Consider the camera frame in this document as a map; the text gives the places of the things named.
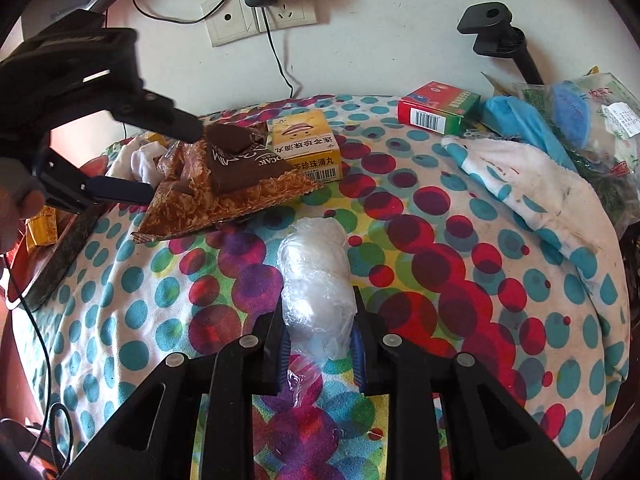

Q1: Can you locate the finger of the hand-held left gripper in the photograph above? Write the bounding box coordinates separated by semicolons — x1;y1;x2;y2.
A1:
39;152;156;216
115;90;207;142

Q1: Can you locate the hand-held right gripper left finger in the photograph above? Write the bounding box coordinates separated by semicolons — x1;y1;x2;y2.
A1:
62;305;291;480

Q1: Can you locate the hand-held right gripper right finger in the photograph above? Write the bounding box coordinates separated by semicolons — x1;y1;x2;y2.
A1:
350;286;583;480

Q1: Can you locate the red round tray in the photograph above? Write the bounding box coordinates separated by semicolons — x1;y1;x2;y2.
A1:
0;125;171;313

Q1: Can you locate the white plastic-wrapped bundle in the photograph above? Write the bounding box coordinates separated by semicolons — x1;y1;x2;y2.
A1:
276;217;362;403

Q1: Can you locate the brown gold snack packet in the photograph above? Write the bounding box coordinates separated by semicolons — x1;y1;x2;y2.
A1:
131;122;325;245

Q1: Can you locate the person's left hand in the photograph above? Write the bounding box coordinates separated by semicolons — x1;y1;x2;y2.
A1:
0;191;47;255

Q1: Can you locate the white sock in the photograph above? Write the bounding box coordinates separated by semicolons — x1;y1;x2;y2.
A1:
106;135;168;183

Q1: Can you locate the golden patterned packet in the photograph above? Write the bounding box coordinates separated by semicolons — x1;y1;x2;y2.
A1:
25;207;58;248

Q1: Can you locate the polka dot blanket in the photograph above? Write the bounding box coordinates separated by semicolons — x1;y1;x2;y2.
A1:
15;92;633;480

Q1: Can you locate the yellow cardboard box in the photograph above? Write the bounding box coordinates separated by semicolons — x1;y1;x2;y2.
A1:
266;109;343;183

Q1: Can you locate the white blue-dotted towel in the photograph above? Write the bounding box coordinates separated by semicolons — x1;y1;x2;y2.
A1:
440;135;626;281

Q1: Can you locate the red green cardboard box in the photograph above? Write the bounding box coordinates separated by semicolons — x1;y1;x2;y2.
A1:
397;81;482;136

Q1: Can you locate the blue cloth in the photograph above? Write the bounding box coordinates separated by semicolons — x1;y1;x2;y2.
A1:
480;95;576;171

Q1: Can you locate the clear bag with green contents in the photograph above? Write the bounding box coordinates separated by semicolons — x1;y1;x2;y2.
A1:
515;72;640;241

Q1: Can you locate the blue round sponge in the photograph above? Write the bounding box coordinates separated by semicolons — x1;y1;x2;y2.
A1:
550;82;594;147

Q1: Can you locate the black clamp stand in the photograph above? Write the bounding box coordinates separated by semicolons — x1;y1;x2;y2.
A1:
457;2;546;86

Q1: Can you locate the thin black cable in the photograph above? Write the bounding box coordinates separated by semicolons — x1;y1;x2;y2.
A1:
131;0;248;26

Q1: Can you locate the white wall socket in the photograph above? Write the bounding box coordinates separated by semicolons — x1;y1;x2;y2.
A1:
255;0;318;31
201;0;261;47

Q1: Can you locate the black adapter cable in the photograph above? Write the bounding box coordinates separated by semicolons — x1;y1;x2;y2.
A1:
265;6;296;100

